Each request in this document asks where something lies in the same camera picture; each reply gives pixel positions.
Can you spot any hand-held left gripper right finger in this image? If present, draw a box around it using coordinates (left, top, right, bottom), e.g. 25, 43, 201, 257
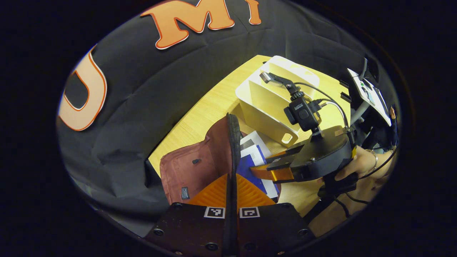
234, 174, 316, 257

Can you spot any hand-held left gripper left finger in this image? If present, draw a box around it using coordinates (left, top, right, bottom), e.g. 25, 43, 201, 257
145, 174, 232, 257

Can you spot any cream desktop bookshelf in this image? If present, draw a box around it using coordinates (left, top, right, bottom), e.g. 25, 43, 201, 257
235, 55, 320, 145

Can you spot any maroon schoolbag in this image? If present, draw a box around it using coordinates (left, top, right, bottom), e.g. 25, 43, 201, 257
159, 112, 282, 257

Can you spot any white panel device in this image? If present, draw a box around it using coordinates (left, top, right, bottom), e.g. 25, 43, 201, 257
347, 57, 392, 126

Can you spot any grey camera cable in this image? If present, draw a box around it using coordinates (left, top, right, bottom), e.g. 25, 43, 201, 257
320, 101, 350, 133

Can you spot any silver bracelet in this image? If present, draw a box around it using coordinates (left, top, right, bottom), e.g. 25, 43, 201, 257
368, 149, 379, 172

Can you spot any thin black cable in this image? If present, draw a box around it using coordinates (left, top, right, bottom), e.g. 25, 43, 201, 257
295, 82, 348, 129

